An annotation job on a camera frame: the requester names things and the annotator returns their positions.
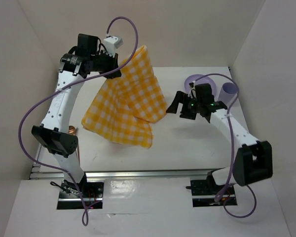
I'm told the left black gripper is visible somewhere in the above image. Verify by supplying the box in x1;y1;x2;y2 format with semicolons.
89;49;121;79

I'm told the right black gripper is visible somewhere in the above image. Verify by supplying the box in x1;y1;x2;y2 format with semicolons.
166;91;202;120

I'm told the purple plastic plate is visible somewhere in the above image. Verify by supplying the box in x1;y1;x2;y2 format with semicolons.
184;74;217;96

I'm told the yellow white checkered cloth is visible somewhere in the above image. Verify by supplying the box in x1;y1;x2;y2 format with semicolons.
81;45;167;149

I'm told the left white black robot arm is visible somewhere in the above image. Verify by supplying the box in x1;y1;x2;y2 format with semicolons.
31;34;123;197

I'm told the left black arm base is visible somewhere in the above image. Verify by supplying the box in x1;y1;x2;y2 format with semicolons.
50;181;104;210

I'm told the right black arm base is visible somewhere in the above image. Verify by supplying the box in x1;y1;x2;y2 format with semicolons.
185;175;237;207

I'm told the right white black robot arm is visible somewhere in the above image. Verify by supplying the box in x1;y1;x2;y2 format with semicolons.
166;83;273;194

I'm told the purple plastic cup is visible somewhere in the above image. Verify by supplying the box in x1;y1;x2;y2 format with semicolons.
218;82;238;105

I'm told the copper spoon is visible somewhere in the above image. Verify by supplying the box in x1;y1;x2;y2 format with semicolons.
68;125;77;136

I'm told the copper fork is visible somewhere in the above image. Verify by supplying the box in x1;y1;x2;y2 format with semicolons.
75;142;80;165

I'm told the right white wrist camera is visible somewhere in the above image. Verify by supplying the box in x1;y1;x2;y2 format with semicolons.
188;80;196;99

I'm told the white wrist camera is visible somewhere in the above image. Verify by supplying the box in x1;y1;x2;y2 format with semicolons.
188;80;196;99
103;36;123;56

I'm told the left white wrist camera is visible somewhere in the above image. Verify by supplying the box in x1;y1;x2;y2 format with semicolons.
103;36;123;56

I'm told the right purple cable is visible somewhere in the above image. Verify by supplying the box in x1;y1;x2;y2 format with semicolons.
189;72;258;219

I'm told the purple cable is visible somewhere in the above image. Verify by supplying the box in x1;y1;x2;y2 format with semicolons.
17;16;138;227
189;72;258;219

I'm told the aluminium front rail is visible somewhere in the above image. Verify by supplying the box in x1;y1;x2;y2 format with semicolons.
29;169;213;180

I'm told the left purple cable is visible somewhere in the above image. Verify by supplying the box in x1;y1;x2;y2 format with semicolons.
17;16;138;227

